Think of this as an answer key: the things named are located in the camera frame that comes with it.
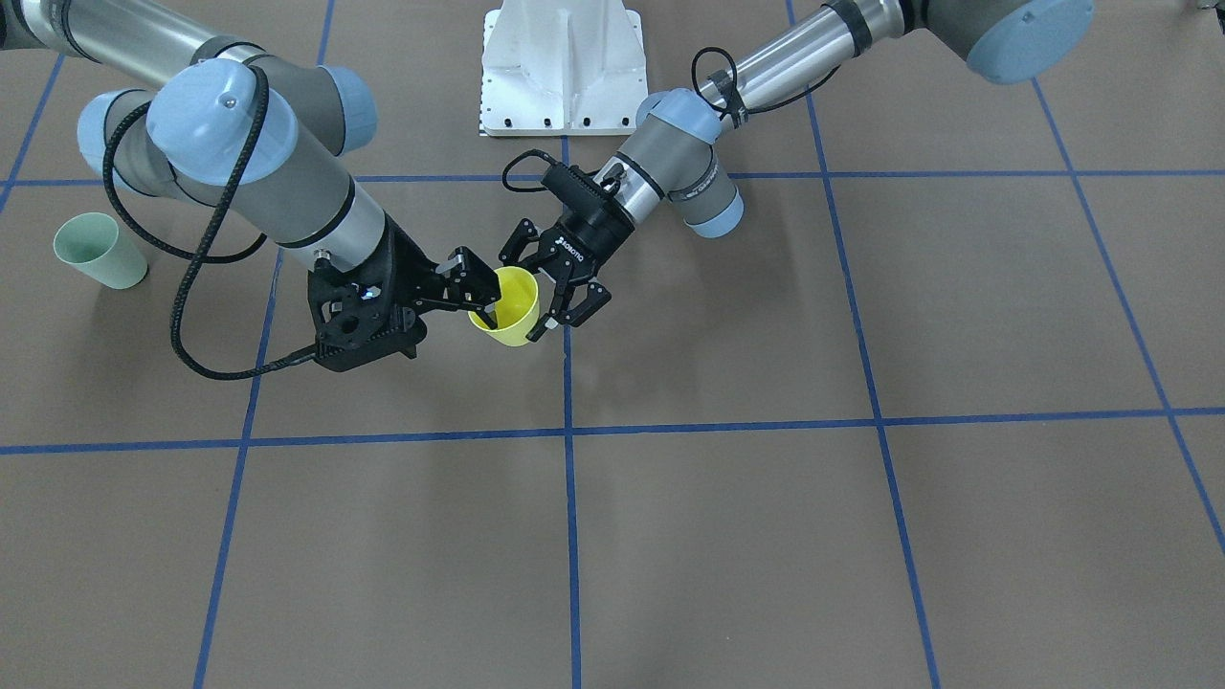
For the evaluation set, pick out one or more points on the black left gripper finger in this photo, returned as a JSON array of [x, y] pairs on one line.
[[526, 248], [577, 296]]

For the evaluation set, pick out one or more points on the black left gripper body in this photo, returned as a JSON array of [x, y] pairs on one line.
[[595, 230]]

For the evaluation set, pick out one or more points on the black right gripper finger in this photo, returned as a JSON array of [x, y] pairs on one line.
[[482, 303], [466, 269]]

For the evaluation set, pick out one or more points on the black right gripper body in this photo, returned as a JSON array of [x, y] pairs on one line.
[[410, 271]]

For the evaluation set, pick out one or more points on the yellow cup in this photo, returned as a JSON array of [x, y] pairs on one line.
[[517, 312]]

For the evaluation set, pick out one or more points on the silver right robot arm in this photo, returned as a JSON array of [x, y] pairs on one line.
[[220, 121]]

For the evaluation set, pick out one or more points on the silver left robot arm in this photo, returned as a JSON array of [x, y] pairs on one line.
[[672, 158]]

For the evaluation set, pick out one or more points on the green cup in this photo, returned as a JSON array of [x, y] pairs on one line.
[[94, 244]]

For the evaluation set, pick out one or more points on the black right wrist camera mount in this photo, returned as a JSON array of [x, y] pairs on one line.
[[343, 340]]

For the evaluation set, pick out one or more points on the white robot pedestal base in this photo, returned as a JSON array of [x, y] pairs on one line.
[[562, 68]]

